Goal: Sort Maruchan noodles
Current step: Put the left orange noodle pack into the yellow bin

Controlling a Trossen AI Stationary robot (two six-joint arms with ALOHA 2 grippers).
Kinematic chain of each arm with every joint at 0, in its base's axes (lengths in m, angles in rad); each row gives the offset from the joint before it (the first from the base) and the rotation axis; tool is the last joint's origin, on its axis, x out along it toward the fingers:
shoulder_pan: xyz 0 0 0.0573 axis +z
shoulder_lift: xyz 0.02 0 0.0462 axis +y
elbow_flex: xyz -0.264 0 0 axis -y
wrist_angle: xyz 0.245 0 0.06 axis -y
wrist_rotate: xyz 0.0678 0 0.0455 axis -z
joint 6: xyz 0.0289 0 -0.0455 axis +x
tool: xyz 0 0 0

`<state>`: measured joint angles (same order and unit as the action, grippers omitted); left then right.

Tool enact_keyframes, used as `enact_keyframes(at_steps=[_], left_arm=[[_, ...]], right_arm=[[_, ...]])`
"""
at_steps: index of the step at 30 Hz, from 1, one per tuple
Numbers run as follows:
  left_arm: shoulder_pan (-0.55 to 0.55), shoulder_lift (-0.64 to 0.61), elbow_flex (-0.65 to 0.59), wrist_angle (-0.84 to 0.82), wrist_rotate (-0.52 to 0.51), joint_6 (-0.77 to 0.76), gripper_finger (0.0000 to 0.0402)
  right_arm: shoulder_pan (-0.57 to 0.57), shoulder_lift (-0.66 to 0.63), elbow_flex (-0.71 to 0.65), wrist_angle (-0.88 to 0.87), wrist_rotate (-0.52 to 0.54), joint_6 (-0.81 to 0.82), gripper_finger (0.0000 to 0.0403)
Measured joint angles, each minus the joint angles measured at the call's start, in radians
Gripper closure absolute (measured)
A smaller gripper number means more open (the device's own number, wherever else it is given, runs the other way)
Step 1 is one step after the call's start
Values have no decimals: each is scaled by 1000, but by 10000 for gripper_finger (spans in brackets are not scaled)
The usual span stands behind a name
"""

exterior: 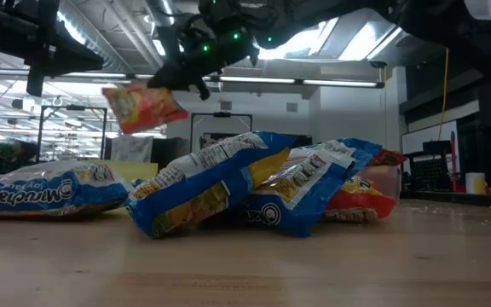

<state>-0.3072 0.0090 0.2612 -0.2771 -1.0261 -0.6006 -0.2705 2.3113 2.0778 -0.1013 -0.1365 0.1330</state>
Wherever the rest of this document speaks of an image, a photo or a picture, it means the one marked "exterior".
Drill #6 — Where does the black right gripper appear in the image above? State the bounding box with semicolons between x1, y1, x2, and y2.
146;0;260;101

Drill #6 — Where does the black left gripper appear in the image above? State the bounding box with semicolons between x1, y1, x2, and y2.
14;0;105;98

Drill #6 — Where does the orange Maruchan chicken noodle packet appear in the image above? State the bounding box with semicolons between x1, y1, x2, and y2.
101;83;190;136
322;174;397;224

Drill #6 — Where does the blue Maruchan noodle packet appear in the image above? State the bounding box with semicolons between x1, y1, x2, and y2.
124;130;294;239
234;138;383;239
0;159;132;219

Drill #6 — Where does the red Maruchan noodle packet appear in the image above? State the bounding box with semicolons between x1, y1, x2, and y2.
367;148;408;168

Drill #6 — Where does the black box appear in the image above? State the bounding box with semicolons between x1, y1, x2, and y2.
151;136;189;165

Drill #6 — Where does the long ceiling light fixture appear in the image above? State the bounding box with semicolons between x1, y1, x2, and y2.
60;70;385;90

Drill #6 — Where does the white cloth cover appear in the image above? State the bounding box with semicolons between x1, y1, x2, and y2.
111;135;155;163

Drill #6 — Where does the yellow plastic bin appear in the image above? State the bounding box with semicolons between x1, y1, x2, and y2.
94;159;160;182

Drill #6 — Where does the green plant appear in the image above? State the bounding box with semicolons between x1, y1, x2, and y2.
0;142;17;162

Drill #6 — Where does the clear plastic bin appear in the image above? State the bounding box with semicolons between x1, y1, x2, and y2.
355;164;403;204

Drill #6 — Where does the black mesh crate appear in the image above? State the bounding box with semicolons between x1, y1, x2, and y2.
411;140;453;193

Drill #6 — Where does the red floor stand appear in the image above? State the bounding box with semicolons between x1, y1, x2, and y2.
448;130;464;194

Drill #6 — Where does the yellow and white cup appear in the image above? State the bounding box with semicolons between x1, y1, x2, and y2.
465;171;488;196

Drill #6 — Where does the black metal gantry frame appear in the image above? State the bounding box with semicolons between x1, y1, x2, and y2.
189;111;254;150

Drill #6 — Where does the silver ventilation duct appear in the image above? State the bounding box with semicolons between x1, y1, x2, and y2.
142;0;174;26

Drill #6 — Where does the yellow hanging cord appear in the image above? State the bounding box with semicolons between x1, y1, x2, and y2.
439;47;451;142

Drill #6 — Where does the black aluminium table frame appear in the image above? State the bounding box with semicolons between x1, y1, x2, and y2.
411;189;491;211

